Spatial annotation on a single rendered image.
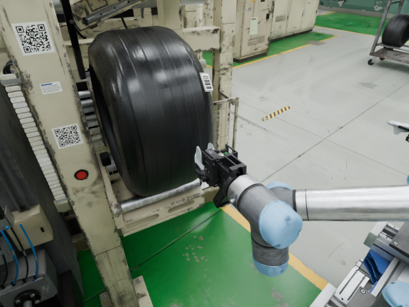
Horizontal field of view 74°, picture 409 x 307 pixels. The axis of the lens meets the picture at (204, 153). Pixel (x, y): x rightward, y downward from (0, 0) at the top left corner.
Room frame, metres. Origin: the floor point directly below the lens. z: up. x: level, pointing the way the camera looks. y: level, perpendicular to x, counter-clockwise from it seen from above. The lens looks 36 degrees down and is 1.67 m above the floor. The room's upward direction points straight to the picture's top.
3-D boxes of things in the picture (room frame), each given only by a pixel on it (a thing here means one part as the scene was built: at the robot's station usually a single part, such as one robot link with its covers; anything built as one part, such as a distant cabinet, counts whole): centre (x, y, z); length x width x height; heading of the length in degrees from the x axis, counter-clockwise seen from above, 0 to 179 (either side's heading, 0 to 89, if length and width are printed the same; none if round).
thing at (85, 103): (1.15, 0.61, 1.05); 0.20 x 0.15 x 0.30; 118
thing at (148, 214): (0.79, 0.18, 0.84); 0.36 x 0.09 x 0.06; 118
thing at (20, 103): (0.72, 0.52, 1.19); 0.05 x 0.04 x 0.48; 28
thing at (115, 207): (0.84, 0.40, 0.90); 0.40 x 0.03 x 0.10; 28
